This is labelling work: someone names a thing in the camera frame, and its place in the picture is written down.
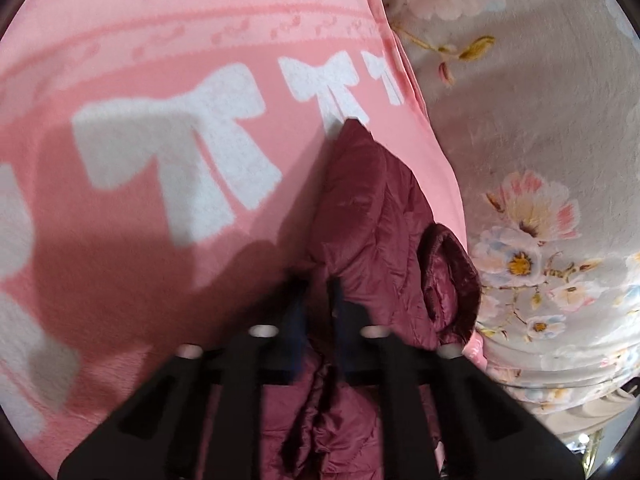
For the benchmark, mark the grey floral bedsheet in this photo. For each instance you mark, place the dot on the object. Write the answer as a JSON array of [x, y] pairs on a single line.
[[525, 110]]

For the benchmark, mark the maroon puffer jacket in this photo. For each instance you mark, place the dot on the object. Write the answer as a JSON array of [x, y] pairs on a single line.
[[370, 220]]

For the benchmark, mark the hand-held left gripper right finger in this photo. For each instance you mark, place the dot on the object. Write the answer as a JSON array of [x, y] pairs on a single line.
[[338, 325]]

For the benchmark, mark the pink blanket with white bows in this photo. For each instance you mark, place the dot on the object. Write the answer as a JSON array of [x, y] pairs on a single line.
[[150, 260]]

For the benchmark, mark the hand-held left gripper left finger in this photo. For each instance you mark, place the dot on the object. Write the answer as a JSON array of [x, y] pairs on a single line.
[[298, 320]]

